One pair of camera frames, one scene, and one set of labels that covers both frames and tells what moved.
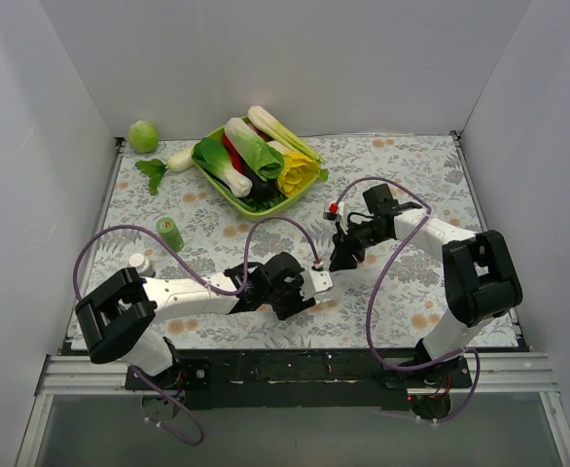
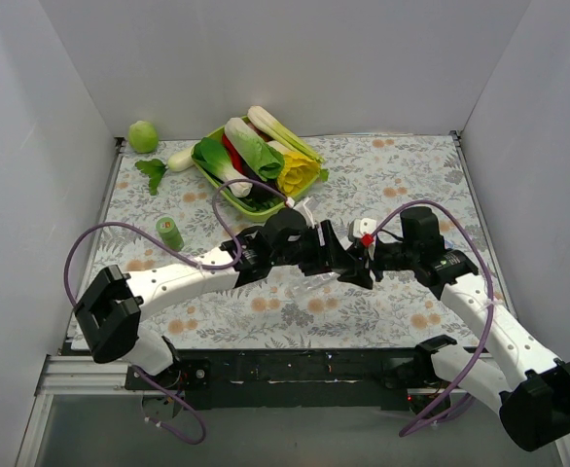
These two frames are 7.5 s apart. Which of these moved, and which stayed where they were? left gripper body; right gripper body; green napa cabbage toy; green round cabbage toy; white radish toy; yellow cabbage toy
Moved: left gripper body; right gripper body
Stayed: yellow cabbage toy; green napa cabbage toy; white radish toy; green round cabbage toy
